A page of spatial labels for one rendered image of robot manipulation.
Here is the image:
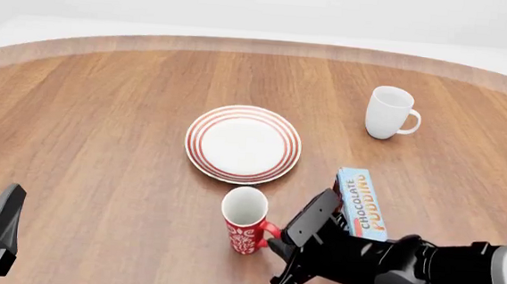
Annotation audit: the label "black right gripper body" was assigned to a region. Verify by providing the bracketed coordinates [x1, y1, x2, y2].
[269, 205, 358, 284]

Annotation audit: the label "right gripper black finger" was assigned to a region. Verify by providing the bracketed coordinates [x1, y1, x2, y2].
[266, 237, 297, 264]

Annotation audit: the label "red mug with white pattern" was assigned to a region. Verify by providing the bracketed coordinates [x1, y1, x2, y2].
[217, 184, 285, 258]

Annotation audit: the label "white plate with red rings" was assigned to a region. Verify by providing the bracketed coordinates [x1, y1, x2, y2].
[182, 101, 305, 189]

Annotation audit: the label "plain white mug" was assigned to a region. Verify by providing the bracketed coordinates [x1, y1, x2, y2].
[363, 84, 425, 143]

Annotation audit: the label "blue chocolate pudding box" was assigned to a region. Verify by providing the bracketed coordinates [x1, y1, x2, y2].
[329, 166, 394, 243]

